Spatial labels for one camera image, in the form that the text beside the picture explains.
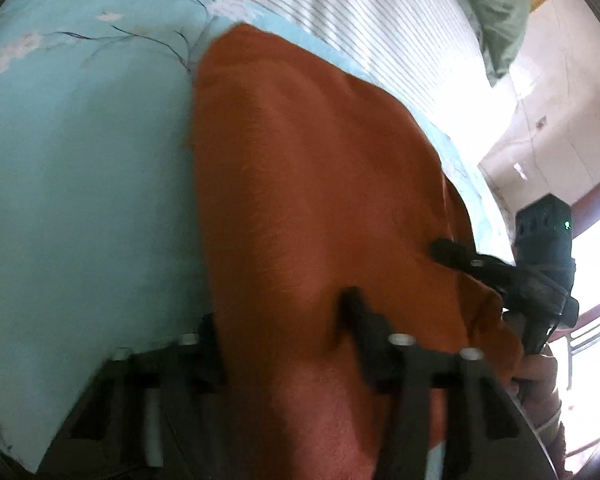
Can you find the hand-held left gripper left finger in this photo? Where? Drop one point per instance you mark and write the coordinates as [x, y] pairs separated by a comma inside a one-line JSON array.
[[202, 355]]

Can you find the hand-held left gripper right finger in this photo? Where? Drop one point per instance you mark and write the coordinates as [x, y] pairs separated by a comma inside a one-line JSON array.
[[367, 335]]

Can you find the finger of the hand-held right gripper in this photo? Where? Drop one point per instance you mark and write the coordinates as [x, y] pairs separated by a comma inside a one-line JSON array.
[[462, 255]]

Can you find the orange knit sweater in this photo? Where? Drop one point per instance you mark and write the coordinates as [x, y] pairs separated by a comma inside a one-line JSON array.
[[310, 200]]

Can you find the person's right forearm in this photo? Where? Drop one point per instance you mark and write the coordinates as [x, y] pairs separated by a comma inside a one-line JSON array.
[[560, 440]]

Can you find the person's right hand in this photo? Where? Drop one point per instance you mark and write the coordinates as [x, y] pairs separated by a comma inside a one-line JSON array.
[[535, 372]]

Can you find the light blue floral bed sheet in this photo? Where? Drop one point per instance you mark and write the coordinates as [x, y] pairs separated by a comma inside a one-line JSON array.
[[85, 160]]

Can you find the green cloth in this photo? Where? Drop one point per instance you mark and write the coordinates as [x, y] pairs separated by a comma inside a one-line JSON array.
[[490, 7]]

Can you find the white striped quilt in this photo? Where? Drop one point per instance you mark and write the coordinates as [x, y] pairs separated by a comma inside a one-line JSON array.
[[360, 25]]

